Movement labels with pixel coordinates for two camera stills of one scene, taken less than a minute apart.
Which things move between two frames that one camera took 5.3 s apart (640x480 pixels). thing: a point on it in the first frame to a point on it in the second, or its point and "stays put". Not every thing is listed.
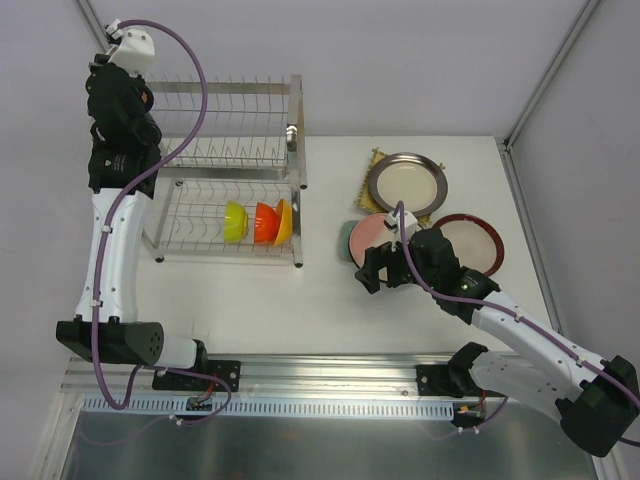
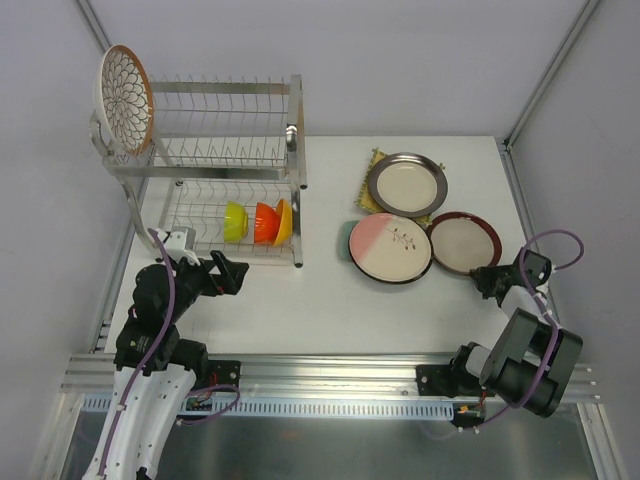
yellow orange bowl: [285, 209] stays put
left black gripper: [110, 80] to [220, 275]
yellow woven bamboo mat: [365, 199] stays put
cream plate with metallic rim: [415, 179] stays put
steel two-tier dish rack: [234, 189] stays put
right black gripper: [395, 265] to [498, 279]
